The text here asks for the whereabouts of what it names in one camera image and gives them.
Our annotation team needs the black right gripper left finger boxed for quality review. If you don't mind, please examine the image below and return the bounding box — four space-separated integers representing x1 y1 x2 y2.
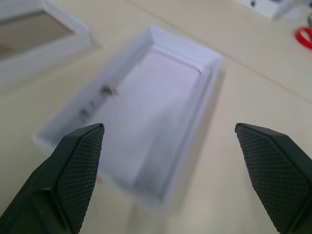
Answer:
0 123 105 234

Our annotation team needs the white box lid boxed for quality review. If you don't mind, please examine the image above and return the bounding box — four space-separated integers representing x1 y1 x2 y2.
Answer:
0 0 93 85

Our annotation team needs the white box tray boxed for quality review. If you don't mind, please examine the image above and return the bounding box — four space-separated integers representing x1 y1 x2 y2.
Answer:
33 25 224 216

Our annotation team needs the red ring-shaped object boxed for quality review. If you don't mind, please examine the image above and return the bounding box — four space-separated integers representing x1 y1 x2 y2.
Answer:
294 26 312 51

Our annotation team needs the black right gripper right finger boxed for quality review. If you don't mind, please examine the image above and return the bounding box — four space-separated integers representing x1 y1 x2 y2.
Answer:
234 122 312 234

